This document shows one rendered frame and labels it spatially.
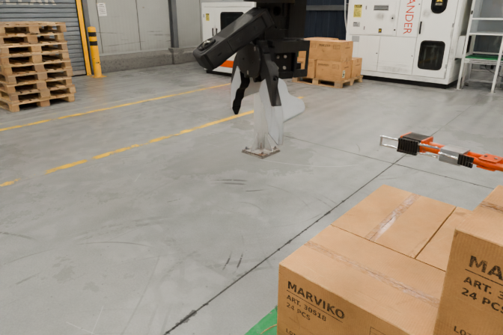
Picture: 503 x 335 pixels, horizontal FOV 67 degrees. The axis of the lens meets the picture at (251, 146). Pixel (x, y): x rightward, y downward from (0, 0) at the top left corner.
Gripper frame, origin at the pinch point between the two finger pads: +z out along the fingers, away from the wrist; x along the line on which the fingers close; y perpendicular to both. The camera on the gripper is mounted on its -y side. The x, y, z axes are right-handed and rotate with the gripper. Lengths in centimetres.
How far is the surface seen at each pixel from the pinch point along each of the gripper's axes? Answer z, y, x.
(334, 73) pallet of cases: 137, 468, 557
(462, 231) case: 39, 66, 2
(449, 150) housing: 26, 82, 22
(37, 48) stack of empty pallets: 80, -53, 647
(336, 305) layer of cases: 86, 52, 29
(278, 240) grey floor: 141, 92, 135
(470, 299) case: 58, 68, -5
